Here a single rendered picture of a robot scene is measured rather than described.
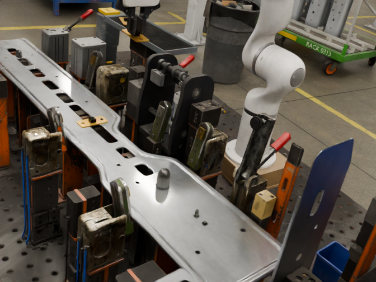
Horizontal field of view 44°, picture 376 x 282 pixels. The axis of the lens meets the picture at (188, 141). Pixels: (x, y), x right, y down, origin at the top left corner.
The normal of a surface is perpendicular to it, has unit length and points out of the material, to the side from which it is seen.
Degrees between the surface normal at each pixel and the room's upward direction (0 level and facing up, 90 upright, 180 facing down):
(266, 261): 0
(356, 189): 0
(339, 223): 0
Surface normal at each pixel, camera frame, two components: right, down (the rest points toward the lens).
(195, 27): 0.52, 0.49
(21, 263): 0.15, -0.85
